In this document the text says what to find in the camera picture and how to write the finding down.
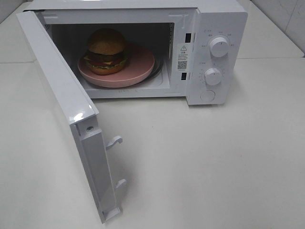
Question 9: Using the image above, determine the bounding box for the burger with sesame bun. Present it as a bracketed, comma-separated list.
[83, 28, 128, 75]

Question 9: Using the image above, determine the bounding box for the white microwave oven body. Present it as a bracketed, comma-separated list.
[23, 0, 248, 105]

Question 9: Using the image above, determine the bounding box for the white timer knob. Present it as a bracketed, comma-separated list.
[204, 68, 223, 86]

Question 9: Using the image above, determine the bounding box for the round white door button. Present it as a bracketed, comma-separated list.
[200, 90, 215, 102]

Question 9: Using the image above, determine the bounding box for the pink plate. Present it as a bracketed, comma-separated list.
[78, 43, 155, 88]

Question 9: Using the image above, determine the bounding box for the glass microwave turntable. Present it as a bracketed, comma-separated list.
[148, 56, 164, 79]

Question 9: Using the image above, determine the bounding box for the upper white power knob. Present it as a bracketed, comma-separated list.
[208, 35, 230, 58]

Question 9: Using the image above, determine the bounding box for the white microwave door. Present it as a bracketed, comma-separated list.
[17, 11, 127, 223]

